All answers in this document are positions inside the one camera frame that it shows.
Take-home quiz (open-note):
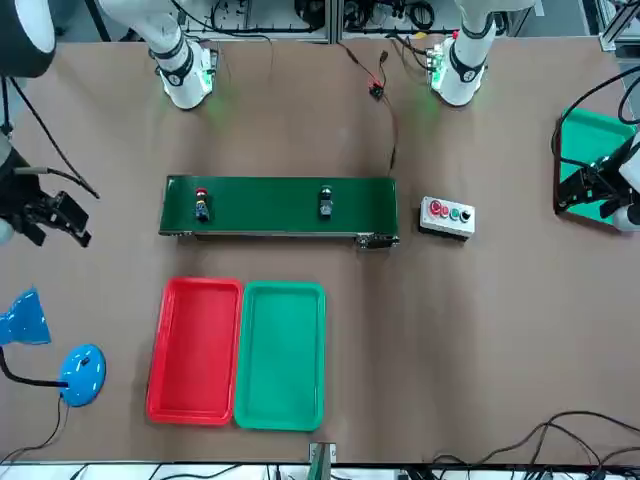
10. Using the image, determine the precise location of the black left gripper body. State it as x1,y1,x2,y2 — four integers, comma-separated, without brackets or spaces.
577,158,625,202

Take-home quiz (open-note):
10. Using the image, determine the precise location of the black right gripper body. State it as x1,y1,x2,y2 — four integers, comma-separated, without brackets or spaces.
0,168,54,232

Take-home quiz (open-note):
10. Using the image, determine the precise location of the white button control box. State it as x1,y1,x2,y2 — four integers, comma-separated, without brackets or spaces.
417,195,477,242

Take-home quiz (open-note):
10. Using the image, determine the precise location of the green conveyor belt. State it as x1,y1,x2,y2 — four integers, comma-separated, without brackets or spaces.
158,174,402,251

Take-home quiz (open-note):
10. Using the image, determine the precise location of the green plastic tray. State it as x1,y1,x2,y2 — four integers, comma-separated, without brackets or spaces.
232,280,327,433
555,105,640,233

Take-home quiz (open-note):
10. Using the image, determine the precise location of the blue desk lamp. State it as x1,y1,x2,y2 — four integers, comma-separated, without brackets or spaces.
0,285,108,409

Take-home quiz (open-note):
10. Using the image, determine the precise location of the red plastic tray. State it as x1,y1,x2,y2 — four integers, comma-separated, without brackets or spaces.
145,276,245,427

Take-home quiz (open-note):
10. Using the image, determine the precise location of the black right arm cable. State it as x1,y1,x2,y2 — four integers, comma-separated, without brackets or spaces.
0,74,101,201

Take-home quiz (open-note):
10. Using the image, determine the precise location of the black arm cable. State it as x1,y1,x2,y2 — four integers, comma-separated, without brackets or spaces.
0,74,101,201
549,64,640,174

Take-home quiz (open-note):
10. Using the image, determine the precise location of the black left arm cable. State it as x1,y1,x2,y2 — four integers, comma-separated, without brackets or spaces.
549,64,640,174

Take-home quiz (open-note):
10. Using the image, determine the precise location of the aluminium frame profile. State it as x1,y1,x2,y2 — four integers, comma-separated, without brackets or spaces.
597,0,640,52

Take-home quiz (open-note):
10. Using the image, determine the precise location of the black conveyor power cable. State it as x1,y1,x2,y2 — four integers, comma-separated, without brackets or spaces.
335,40,400,175

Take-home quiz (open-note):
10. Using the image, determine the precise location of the black lamp cable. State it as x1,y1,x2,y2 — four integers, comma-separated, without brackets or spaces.
0,394,71,464

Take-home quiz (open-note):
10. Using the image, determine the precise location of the short black cable with plug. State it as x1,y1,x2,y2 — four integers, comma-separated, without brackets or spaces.
375,48,392,87

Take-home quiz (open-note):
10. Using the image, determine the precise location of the aluminium frame post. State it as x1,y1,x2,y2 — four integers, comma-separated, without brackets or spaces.
308,441,338,480

